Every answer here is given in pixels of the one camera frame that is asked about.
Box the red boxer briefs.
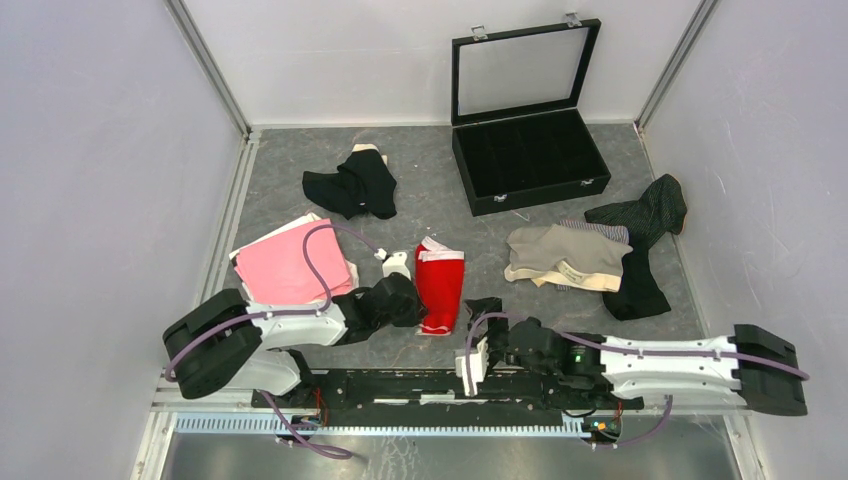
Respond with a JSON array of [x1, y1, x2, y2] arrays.
[[414, 236, 465, 336]]

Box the beige grey ribbed underwear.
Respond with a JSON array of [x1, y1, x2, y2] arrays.
[[504, 224, 633, 292]]

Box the black underwear with beige band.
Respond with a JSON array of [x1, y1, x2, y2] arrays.
[[301, 144, 397, 220]]

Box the black display case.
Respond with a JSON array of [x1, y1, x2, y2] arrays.
[[451, 14, 611, 216]]

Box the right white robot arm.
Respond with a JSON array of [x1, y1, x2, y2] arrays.
[[455, 297, 809, 417]]

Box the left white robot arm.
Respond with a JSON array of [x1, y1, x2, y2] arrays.
[[162, 273, 427, 408]]

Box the pink underwear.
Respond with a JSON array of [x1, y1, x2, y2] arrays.
[[229, 213, 359, 305]]

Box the grey striped underwear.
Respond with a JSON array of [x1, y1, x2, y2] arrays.
[[560, 219, 630, 245]]

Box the dark striped black underwear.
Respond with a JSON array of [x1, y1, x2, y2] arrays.
[[584, 174, 688, 321]]

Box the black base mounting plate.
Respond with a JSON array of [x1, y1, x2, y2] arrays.
[[251, 369, 644, 428]]

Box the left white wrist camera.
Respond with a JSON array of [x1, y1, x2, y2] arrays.
[[374, 248, 412, 280]]

